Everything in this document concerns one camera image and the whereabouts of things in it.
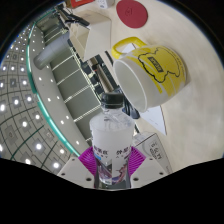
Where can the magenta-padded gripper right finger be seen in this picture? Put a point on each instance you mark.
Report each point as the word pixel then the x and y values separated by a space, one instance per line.
pixel 150 170

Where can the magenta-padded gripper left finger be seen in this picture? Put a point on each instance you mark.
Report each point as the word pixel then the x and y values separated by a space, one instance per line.
pixel 75 170

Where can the clear black-capped drink bottle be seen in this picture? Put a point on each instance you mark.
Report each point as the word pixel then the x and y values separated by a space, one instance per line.
pixel 111 140

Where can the large white cardboard box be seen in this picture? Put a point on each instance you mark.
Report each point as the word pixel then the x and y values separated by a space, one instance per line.
pixel 156 150

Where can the ceiling lights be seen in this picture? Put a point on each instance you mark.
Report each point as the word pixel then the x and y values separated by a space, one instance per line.
pixel 25 124

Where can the long curved conference desk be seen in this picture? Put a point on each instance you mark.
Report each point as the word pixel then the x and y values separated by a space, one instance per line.
pixel 78 96

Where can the white and yellow mug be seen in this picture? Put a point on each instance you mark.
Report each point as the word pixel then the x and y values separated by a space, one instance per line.
pixel 160 73

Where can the black office chairs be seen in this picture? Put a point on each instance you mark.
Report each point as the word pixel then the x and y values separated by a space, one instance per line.
pixel 103 76

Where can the flat round red coaster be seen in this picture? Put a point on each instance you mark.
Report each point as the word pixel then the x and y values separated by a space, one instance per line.
pixel 133 13

